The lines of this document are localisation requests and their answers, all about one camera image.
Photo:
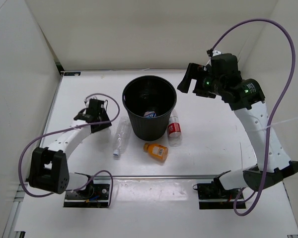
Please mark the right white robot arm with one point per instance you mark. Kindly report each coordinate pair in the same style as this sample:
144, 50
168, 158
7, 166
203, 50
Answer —
246, 99

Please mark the red label clear bottle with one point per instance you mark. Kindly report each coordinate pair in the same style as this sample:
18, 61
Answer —
174, 130

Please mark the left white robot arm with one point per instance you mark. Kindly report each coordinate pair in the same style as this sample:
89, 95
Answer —
49, 166

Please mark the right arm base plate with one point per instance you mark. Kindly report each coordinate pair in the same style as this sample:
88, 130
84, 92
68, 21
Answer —
212, 199

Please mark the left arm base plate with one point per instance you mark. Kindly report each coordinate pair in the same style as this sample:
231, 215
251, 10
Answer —
95, 195

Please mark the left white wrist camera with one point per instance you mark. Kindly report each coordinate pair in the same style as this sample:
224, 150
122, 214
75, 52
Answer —
86, 102

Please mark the orange juice bottle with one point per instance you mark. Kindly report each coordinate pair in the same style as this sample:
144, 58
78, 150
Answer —
156, 151

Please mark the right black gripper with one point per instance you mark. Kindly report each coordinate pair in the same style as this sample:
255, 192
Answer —
193, 72

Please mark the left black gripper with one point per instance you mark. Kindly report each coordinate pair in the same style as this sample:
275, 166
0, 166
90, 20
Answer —
102, 126

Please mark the front aluminium rail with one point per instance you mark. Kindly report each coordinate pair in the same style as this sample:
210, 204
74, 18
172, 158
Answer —
150, 177

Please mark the black plastic waste bin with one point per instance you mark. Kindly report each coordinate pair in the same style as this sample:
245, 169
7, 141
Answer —
143, 92

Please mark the tall clear crushed bottle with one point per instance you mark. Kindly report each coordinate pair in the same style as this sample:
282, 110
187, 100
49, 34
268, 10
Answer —
122, 136

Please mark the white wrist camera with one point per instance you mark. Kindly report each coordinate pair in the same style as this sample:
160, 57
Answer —
215, 53
86, 102

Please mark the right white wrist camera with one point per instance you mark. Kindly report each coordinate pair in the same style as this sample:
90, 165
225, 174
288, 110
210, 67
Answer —
215, 53

